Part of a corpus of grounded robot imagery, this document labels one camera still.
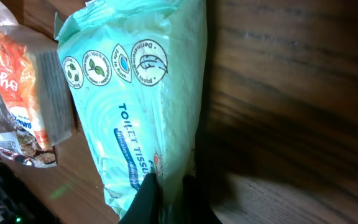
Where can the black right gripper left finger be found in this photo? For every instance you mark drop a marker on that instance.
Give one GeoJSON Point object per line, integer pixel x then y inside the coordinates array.
{"type": "Point", "coordinates": [146, 204]}

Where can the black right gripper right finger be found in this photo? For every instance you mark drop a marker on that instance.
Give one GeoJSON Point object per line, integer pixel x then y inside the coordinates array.
{"type": "Point", "coordinates": [197, 207]}

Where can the teal snack packet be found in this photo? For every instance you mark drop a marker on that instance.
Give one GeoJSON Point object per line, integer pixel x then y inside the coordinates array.
{"type": "Point", "coordinates": [135, 71]}

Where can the orange snack packet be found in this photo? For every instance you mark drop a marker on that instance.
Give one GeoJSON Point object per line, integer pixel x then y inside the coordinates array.
{"type": "Point", "coordinates": [33, 85]}

